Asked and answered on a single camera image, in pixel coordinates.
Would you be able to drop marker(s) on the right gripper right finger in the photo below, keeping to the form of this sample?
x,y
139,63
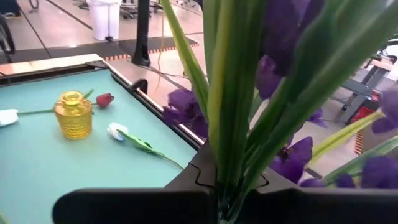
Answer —
x,y
326,208

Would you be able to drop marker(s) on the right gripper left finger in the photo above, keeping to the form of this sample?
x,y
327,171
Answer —
x,y
140,208

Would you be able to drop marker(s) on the red artificial tulip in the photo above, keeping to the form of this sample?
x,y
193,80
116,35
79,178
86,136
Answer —
x,y
105,100

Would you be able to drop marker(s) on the purple artificial flower bunch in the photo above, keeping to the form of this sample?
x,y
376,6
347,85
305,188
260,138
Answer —
x,y
233,93

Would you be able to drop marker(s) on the yellow glass vase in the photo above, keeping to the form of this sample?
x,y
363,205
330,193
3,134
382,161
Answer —
x,y
73,121

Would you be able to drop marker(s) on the red crate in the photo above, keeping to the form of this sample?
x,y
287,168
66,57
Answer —
x,y
362,113

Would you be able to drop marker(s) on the teal table mat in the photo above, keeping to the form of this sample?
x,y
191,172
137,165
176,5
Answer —
x,y
46,161

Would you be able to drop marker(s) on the grey metal cart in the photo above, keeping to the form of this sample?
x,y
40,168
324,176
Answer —
x,y
357,87

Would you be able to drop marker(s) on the black striped-edge floor mat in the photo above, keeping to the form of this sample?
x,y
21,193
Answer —
x,y
93,49

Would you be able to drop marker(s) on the wooden table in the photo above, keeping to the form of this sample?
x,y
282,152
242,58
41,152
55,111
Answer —
x,y
62,60

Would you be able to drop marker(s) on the black stand pole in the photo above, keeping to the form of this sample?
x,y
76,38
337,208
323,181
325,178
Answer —
x,y
142,31

